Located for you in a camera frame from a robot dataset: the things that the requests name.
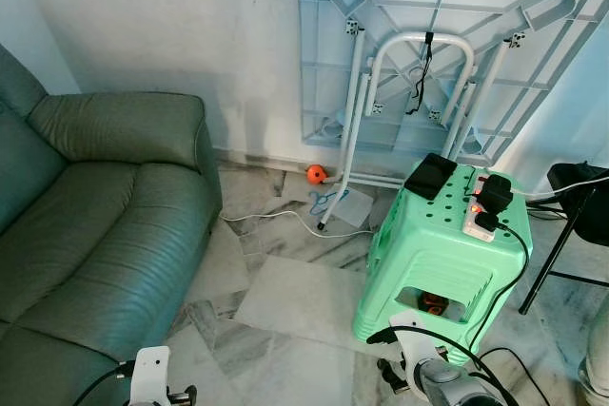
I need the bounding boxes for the thin white cable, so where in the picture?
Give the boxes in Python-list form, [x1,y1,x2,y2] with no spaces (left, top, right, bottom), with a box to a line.
[514,176,609,203]

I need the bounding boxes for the flat black box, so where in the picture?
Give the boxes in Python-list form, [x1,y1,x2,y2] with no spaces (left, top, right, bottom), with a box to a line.
[405,153,459,202]

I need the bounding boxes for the black adapter cable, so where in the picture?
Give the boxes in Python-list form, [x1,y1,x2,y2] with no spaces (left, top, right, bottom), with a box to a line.
[466,221,553,406]

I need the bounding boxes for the grey-green leather sofa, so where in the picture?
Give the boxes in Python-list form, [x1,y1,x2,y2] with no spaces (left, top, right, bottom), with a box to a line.
[0,45,224,406]

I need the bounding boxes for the person in grey trousers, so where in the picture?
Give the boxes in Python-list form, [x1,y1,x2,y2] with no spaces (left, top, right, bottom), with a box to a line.
[580,306,609,406]

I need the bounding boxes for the red and black device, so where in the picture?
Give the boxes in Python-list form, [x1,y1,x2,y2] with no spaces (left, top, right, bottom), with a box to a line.
[419,296,455,318]

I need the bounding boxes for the white folding plastic table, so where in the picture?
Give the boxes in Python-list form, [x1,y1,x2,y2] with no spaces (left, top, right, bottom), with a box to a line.
[297,0,609,233]

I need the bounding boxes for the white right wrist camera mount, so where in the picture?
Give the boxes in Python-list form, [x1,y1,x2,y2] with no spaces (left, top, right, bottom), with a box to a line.
[388,309,431,355]

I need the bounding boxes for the black power adapter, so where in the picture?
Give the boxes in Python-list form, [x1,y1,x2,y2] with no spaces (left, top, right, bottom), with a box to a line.
[475,178,516,233]

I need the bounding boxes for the mint green plastic stool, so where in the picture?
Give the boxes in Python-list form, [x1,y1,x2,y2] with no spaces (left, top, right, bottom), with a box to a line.
[354,164,534,366]

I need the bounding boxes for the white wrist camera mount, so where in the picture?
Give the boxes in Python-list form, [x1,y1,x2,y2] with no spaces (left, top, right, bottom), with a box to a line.
[388,309,431,355]
[128,346,173,406]

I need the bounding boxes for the white power strip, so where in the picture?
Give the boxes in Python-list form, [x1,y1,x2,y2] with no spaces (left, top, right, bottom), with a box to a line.
[462,176,512,242]

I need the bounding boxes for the black hanging strap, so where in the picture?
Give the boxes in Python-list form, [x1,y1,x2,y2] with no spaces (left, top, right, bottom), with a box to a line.
[408,32,437,118]

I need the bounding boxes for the white paper sheet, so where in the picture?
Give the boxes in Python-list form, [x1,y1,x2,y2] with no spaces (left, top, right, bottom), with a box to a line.
[328,189,379,229]

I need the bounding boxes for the black bag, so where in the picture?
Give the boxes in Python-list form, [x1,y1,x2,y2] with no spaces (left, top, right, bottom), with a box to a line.
[549,163,609,245]

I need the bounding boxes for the blue scissors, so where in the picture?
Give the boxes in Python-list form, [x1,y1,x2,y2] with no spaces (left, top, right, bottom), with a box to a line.
[309,187,351,218]

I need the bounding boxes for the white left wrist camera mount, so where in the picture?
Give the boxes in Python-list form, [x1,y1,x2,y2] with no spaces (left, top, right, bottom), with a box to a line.
[128,346,173,406]

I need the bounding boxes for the white floor cable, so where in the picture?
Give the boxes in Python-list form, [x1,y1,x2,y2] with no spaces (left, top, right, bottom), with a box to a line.
[222,208,353,239]

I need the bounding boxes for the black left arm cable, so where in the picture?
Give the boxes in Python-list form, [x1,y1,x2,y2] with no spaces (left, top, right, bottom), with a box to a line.
[74,360,134,406]

